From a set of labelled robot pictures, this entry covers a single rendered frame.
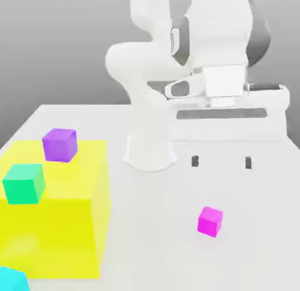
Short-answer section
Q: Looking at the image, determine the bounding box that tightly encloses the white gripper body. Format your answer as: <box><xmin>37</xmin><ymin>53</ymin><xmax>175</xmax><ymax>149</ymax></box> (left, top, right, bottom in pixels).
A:
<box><xmin>166</xmin><ymin>85</ymin><xmax>291</xmax><ymax>143</ymax></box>

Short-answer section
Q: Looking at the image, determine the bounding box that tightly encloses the large yellow box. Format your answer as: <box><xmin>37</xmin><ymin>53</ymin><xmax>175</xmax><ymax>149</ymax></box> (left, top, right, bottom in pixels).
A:
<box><xmin>0</xmin><ymin>140</ymin><xmax>111</xmax><ymax>280</ymax></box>

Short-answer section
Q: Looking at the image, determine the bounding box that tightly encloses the small magenta cube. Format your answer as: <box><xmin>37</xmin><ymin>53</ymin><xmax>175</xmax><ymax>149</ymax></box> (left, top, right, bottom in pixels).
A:
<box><xmin>197</xmin><ymin>206</ymin><xmax>224</xmax><ymax>239</ymax></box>

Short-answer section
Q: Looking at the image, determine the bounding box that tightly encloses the small green cube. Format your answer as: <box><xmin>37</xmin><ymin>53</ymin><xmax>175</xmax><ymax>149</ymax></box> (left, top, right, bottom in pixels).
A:
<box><xmin>2</xmin><ymin>163</ymin><xmax>47</xmax><ymax>205</ymax></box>

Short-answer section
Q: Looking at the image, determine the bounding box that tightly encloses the small purple cube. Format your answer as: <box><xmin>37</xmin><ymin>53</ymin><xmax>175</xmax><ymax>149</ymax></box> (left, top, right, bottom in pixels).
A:
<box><xmin>42</xmin><ymin>128</ymin><xmax>79</xmax><ymax>164</ymax></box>

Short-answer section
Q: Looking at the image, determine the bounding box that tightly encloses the small cyan cube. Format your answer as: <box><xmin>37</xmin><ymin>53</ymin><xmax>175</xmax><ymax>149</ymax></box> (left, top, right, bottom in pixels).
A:
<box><xmin>0</xmin><ymin>266</ymin><xmax>32</xmax><ymax>291</ymax></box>

